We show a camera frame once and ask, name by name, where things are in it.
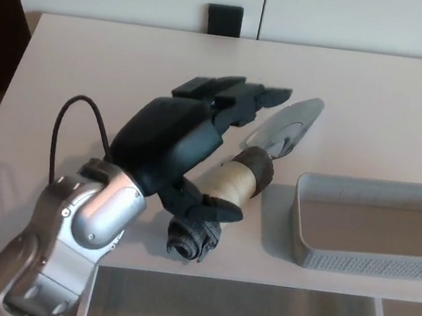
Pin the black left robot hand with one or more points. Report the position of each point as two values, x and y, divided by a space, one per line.
163 137

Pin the white desk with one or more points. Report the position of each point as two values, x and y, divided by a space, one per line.
111 61

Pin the grey mesh container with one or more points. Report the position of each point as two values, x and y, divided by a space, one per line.
356 262

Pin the white cabinet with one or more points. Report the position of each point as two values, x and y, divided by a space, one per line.
329 10

